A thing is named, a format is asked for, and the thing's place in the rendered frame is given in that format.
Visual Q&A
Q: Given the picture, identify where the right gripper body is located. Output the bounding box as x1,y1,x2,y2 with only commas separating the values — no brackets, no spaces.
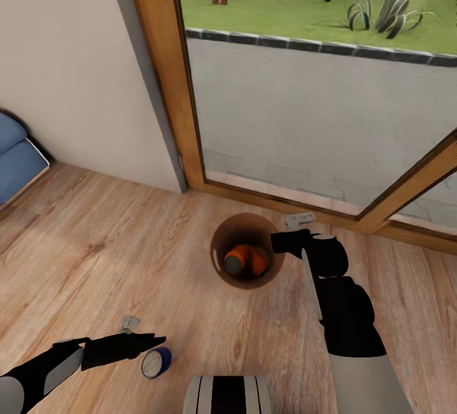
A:
271,229,310,256

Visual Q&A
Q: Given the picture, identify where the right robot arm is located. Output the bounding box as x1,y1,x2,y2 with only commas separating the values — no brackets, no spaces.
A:
271,211,414,414

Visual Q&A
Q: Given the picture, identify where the trash can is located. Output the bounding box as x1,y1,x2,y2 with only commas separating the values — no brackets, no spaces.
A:
210,213,285,291

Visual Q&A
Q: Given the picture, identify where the robot trunk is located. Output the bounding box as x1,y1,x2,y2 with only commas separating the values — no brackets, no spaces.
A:
183,376,274,414

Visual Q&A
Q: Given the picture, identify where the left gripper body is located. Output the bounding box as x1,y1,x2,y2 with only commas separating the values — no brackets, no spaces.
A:
100,332,138,366

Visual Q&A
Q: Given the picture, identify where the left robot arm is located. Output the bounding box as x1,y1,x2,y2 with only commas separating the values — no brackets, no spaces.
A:
0,314,166,414

